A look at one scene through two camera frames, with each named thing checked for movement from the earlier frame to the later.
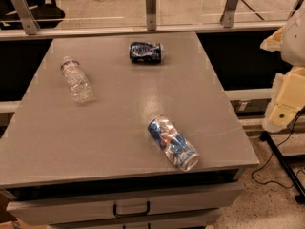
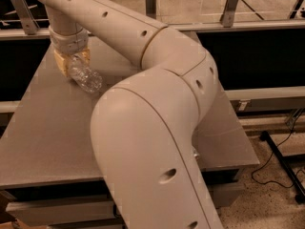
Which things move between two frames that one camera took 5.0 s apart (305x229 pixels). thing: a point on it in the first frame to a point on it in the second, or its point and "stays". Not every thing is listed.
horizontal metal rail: (8, 33) stays
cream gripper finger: (287, 99) to (70, 44)
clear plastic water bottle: (78, 83) to (86, 77)
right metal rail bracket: (228, 15) stays
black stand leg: (286, 168) stays
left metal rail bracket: (24, 11) stays
